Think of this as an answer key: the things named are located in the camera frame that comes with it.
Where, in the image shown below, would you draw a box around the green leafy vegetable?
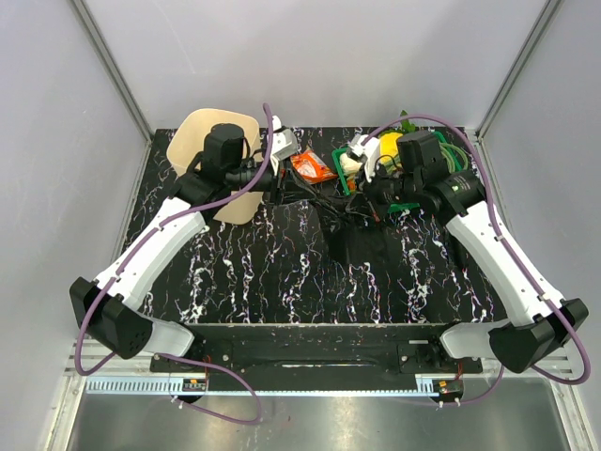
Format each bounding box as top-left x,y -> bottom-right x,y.
400,119 -> 417,134

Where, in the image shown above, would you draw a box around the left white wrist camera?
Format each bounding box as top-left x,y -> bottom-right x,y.
270,116 -> 299,170

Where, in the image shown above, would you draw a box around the beige plastic trash bin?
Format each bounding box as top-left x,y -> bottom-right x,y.
166,108 -> 261,226

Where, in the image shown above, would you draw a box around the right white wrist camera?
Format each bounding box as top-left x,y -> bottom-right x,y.
347,134 -> 381,182

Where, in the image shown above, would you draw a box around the green plastic basket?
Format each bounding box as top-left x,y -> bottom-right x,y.
331,129 -> 448,213

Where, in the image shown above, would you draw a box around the green long beans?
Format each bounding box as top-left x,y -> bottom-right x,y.
439,143 -> 470,173

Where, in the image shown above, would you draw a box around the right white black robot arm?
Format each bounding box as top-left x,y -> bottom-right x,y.
348,131 -> 589,373

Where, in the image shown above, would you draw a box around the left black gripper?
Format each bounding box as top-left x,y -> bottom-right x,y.
226,154 -> 316,209

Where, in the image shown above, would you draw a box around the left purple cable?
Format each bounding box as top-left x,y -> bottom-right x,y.
74,102 -> 276,424

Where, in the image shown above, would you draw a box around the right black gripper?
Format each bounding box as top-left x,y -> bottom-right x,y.
346,159 -> 422,222

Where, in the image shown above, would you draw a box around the black trash bag roll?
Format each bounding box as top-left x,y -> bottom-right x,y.
300,185 -> 391,266

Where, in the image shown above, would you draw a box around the purple cable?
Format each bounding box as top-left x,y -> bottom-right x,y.
74,102 -> 276,424
361,113 -> 592,408

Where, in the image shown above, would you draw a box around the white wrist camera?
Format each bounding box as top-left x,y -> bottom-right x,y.
347,134 -> 381,182
270,116 -> 299,170

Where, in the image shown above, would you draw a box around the orange snack packet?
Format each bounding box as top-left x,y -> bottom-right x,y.
290,147 -> 337,184

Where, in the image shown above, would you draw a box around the yellow white napa cabbage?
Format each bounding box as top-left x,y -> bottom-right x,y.
339,132 -> 403,175

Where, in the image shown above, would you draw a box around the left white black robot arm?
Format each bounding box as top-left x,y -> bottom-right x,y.
69,117 -> 299,371

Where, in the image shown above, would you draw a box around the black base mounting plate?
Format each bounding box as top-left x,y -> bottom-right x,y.
149,322 -> 485,391

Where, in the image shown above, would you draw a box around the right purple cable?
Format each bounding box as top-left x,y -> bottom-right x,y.
361,113 -> 592,408

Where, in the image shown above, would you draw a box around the aluminium frame rail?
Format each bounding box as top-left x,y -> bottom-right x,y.
67,364 -> 596,450

